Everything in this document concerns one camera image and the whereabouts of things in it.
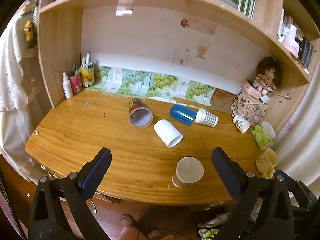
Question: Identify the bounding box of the pink small box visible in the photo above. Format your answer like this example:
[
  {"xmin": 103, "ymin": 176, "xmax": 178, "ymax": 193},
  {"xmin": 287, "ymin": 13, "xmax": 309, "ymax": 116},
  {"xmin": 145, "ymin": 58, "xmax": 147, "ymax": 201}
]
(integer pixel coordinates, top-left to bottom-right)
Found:
[{"xmin": 242, "ymin": 80, "xmax": 261, "ymax": 100}]

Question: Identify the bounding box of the brown sleeve paper cup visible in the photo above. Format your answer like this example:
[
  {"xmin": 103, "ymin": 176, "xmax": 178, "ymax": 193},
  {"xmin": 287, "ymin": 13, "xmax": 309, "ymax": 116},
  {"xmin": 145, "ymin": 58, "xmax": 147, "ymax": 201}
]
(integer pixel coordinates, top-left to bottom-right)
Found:
[{"xmin": 171, "ymin": 157, "xmax": 204, "ymax": 188}]

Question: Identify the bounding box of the green tissue pack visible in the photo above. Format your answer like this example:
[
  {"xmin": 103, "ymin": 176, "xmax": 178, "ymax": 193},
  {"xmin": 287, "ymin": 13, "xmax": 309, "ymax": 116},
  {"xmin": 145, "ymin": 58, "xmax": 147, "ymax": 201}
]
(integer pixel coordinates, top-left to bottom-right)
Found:
[{"xmin": 251, "ymin": 121, "xmax": 276, "ymax": 150}]

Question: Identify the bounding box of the brown haired rag doll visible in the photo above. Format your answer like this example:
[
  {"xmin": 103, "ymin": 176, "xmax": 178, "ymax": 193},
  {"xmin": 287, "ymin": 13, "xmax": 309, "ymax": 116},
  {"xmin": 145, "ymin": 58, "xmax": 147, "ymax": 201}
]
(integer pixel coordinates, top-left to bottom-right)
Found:
[{"xmin": 253, "ymin": 57, "xmax": 283, "ymax": 95}]

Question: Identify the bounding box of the cream yellow mug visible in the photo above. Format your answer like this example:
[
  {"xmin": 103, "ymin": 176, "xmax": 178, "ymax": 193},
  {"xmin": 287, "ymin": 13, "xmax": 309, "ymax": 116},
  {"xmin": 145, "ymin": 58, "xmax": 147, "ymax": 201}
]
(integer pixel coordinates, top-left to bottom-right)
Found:
[{"xmin": 256, "ymin": 148, "xmax": 278, "ymax": 179}]

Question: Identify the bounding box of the white squeeze bottle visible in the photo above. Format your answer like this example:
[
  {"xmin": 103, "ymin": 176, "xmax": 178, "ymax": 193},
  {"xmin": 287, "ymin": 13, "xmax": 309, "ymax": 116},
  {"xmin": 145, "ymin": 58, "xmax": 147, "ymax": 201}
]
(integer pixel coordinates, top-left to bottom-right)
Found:
[{"xmin": 62, "ymin": 72, "xmax": 73, "ymax": 99}]

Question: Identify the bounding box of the wooden bookshelf desk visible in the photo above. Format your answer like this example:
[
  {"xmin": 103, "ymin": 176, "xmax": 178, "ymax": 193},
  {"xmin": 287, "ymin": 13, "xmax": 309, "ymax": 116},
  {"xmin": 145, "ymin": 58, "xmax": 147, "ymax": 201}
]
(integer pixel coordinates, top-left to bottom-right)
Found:
[{"xmin": 25, "ymin": 0, "xmax": 319, "ymax": 206}]

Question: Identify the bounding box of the white cup with plant print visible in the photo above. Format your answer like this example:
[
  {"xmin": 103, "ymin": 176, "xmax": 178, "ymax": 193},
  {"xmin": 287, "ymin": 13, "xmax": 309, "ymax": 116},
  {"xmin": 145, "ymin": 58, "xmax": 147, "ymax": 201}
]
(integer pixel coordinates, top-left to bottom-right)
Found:
[{"xmin": 232, "ymin": 115, "xmax": 251, "ymax": 134}]

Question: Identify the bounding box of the blue plastic cup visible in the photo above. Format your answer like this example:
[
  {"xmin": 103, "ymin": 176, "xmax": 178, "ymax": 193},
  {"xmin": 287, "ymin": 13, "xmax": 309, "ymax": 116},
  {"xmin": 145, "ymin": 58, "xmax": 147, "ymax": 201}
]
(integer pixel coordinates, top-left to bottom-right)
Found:
[{"xmin": 169, "ymin": 104, "xmax": 196, "ymax": 126}]

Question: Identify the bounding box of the red small can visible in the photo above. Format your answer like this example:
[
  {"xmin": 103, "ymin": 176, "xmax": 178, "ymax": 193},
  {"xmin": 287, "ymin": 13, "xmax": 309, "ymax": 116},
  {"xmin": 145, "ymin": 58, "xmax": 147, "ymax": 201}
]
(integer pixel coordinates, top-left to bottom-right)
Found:
[{"xmin": 69, "ymin": 75, "xmax": 82, "ymax": 95}]

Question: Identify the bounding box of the brown clear plastic cup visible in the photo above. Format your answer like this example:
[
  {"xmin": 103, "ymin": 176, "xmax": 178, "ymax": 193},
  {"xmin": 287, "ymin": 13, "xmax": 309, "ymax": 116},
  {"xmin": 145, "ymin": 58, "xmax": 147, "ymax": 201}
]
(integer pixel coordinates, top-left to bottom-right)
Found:
[{"xmin": 129, "ymin": 98, "xmax": 153, "ymax": 128}]

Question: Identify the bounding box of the plain white cup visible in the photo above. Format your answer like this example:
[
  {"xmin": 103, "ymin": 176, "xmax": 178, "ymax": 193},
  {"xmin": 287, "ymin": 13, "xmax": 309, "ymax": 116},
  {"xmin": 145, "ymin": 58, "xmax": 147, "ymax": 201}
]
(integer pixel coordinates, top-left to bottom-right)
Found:
[{"xmin": 153, "ymin": 119, "xmax": 183, "ymax": 148}]

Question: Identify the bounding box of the checkered paper cup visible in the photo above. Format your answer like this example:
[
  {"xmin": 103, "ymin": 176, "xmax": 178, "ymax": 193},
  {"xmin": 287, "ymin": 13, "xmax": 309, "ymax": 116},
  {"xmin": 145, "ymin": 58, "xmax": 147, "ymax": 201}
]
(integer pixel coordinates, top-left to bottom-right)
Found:
[{"xmin": 195, "ymin": 108, "xmax": 218, "ymax": 127}]

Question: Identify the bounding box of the patterned storage box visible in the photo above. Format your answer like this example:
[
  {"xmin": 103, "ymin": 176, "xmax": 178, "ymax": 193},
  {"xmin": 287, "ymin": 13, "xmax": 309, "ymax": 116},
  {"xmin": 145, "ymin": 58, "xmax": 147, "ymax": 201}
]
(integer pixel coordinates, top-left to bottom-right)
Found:
[{"xmin": 231, "ymin": 87, "xmax": 269, "ymax": 126}]

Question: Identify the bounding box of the white curtain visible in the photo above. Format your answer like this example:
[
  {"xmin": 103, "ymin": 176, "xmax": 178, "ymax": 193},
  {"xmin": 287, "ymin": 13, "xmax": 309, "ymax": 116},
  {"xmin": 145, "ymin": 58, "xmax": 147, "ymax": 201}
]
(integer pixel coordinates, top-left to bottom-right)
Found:
[{"xmin": 272, "ymin": 66, "xmax": 320, "ymax": 197}]

